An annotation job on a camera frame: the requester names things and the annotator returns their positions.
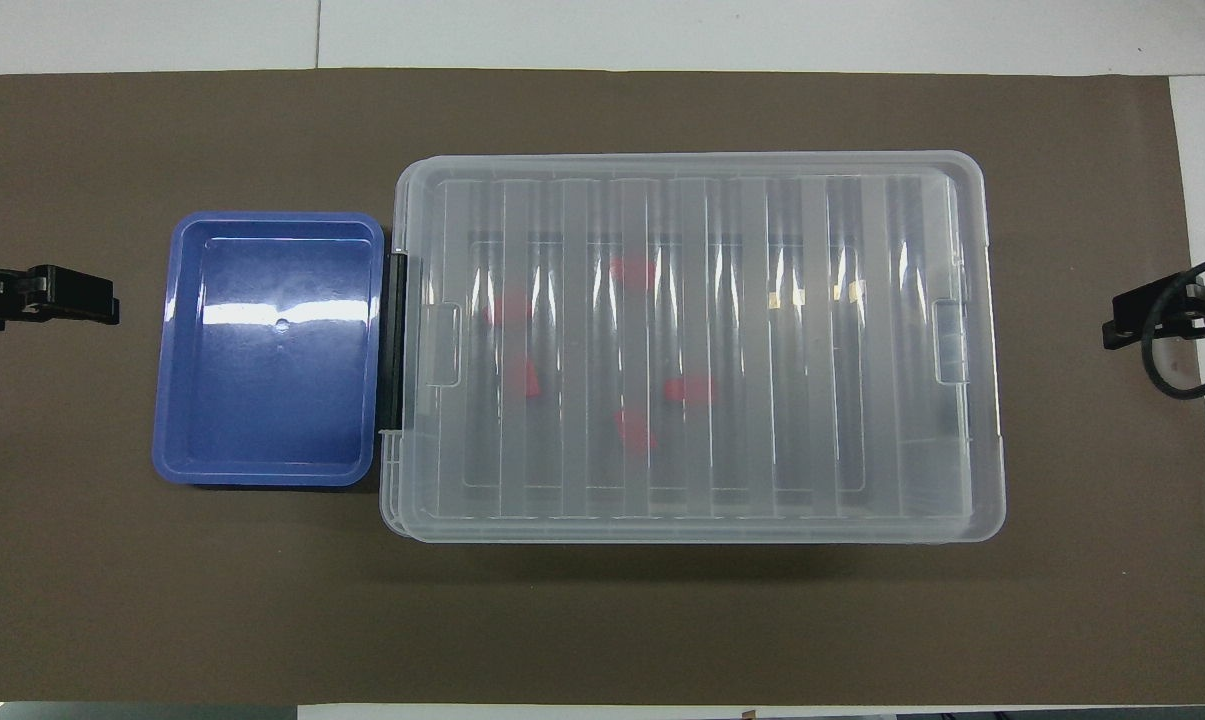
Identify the clear plastic storage box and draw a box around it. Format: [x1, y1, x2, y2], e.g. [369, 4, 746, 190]
[379, 156, 1005, 543]

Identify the clear ribbed box lid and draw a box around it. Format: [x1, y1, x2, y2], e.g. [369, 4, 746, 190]
[394, 150, 1006, 544]

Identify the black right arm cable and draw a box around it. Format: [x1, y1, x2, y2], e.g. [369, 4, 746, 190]
[1140, 252, 1205, 401]

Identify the black box latch handle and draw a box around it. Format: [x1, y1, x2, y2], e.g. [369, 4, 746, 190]
[387, 250, 410, 433]

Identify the blue plastic tray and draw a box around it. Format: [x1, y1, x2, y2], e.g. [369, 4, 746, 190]
[152, 211, 386, 488]

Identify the brown table mat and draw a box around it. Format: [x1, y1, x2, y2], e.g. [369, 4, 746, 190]
[0, 68, 1205, 706]

